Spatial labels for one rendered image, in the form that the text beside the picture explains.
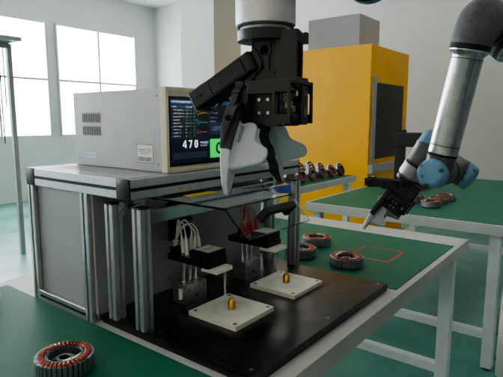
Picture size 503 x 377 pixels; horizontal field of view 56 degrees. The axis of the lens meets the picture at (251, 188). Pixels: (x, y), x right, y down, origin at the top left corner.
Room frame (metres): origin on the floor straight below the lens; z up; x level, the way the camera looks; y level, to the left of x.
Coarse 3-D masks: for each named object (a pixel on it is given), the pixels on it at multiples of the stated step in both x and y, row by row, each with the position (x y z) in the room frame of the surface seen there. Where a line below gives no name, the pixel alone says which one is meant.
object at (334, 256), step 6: (336, 252) 1.58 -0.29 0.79; (342, 252) 1.59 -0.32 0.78; (348, 252) 1.59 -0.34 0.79; (354, 252) 1.58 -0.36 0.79; (330, 258) 1.55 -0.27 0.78; (336, 258) 1.52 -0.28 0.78; (342, 258) 1.51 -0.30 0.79; (348, 258) 1.56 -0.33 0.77; (354, 258) 1.51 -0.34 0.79; (360, 258) 1.52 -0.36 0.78; (330, 264) 1.54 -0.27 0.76; (336, 264) 1.51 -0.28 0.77; (342, 264) 1.50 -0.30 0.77; (348, 264) 1.50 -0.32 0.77; (354, 264) 1.50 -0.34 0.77; (360, 264) 1.51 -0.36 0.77
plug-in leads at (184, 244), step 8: (184, 224) 1.19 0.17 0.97; (192, 224) 1.20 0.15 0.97; (176, 232) 1.20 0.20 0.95; (184, 232) 1.16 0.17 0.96; (176, 240) 1.19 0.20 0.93; (184, 240) 1.16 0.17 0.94; (192, 240) 1.21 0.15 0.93; (200, 240) 1.20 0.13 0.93; (176, 248) 1.19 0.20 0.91; (184, 248) 1.18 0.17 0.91; (192, 248) 1.18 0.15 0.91
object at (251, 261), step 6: (252, 258) 1.39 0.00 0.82; (258, 258) 1.39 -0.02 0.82; (234, 264) 1.37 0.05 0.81; (240, 264) 1.35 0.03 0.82; (246, 264) 1.34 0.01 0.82; (252, 264) 1.37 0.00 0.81; (258, 264) 1.39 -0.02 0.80; (234, 270) 1.37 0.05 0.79; (240, 270) 1.35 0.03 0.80; (246, 270) 1.34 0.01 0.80; (252, 270) 1.37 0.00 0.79; (258, 270) 1.39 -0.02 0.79; (234, 276) 1.37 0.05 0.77; (240, 276) 1.35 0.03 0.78; (246, 276) 1.34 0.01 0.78; (252, 276) 1.37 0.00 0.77
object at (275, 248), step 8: (232, 240) 1.37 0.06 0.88; (240, 240) 1.35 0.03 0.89; (256, 240) 1.32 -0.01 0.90; (264, 240) 1.30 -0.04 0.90; (272, 240) 1.32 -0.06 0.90; (280, 240) 1.35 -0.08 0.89; (240, 248) 1.37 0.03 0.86; (248, 248) 1.38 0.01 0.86; (264, 248) 1.31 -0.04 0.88; (272, 248) 1.29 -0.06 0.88; (280, 248) 1.31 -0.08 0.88; (240, 256) 1.37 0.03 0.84; (248, 256) 1.38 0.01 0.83
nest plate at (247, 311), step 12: (216, 300) 1.16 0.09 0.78; (240, 300) 1.16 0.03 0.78; (252, 300) 1.16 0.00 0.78; (192, 312) 1.08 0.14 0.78; (204, 312) 1.08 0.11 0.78; (216, 312) 1.08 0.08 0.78; (228, 312) 1.08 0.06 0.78; (240, 312) 1.08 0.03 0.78; (252, 312) 1.08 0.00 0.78; (264, 312) 1.09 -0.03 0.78; (216, 324) 1.04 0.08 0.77; (228, 324) 1.01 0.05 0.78; (240, 324) 1.01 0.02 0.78
